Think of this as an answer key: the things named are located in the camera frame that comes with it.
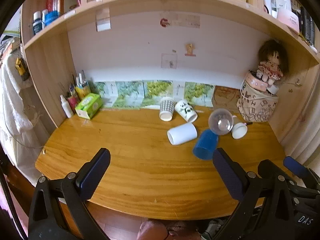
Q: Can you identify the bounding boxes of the letter patterned fabric basket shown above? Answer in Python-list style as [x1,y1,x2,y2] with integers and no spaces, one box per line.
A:
[236,86,279,123]

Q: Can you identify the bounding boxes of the plain white cup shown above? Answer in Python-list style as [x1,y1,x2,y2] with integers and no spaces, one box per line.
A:
[167,122,198,146]

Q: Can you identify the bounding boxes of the rag doll with brown hair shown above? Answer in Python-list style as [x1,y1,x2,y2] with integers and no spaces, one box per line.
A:
[255,39,288,85]

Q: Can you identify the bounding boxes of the faded square sticker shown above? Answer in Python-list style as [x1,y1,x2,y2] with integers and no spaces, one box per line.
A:
[161,53,178,69]

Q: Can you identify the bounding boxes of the small white cup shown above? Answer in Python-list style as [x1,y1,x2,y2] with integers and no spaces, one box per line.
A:
[231,116,248,140]

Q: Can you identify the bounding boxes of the white written card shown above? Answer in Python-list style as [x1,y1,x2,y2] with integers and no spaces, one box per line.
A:
[172,81,186,102]

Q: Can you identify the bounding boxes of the white cup with panda print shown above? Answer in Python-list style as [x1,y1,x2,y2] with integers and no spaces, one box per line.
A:
[174,100,198,123]

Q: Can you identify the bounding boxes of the pink round box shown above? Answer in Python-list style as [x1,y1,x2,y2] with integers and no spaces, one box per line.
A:
[244,69,268,92]

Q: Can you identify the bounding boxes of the white spray bottle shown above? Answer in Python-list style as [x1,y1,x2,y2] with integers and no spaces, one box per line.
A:
[60,95,74,118]

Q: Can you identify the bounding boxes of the clear plastic cup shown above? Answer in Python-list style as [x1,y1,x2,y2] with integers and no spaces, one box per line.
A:
[208,109,234,136]

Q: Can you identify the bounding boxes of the dark bottle with white cap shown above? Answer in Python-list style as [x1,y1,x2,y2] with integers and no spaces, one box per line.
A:
[32,11,43,36]

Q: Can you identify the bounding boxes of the blue plastic cup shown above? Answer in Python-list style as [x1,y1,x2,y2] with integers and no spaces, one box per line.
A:
[192,129,219,160]

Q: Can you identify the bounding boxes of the red pen holder with pens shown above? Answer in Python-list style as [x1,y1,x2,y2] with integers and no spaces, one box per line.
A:
[65,84,80,114]

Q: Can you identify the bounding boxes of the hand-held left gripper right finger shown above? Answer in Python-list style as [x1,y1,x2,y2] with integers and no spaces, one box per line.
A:
[212,148,296,240]

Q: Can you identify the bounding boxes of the pink and white box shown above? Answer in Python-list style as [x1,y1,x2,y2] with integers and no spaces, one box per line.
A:
[276,6,300,33]

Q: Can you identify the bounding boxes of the green tissue box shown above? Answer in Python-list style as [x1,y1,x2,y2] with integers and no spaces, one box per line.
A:
[75,93,103,120]

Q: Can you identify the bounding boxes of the white cloth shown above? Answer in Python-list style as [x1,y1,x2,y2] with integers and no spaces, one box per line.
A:
[0,54,35,143]

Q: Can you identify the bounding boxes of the yellow toy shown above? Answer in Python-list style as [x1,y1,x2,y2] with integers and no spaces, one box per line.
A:
[15,57,28,81]

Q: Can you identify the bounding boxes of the wooden shelf unit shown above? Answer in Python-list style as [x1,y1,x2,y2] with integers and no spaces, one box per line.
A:
[19,0,320,157]

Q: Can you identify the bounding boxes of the framed picture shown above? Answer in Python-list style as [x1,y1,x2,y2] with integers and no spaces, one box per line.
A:
[60,0,82,14]

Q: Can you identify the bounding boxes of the blue bottle with white cap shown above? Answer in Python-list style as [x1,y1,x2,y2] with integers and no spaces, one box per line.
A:
[41,9,50,27]

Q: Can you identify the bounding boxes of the black books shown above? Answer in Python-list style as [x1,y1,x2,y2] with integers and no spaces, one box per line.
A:
[299,6,318,53]

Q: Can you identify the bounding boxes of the white paper tag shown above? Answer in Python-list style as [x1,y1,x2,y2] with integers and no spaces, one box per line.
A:
[95,7,111,32]

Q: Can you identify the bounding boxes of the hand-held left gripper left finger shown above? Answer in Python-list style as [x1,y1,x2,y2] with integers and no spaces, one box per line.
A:
[28,148,111,240]

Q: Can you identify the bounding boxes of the grey checkered paper cup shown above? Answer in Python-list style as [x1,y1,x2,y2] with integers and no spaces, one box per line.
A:
[159,97,176,121]

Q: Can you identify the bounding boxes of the person's leg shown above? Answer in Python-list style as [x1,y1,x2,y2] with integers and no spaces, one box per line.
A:
[137,219,201,240]

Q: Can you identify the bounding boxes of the brown cardboard sheet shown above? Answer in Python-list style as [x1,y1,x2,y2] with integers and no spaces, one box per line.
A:
[212,85,242,112]

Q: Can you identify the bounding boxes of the red books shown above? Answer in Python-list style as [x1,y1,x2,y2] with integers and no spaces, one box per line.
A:
[46,0,62,14]

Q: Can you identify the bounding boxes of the bear sticker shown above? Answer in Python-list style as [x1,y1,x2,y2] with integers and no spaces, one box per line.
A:
[184,43,196,56]

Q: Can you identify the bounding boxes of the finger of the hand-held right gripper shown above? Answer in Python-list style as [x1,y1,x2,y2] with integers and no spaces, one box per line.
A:
[283,156,320,196]

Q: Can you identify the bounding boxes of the yellow box with pens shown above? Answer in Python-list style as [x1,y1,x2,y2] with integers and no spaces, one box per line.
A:
[74,71,91,100]

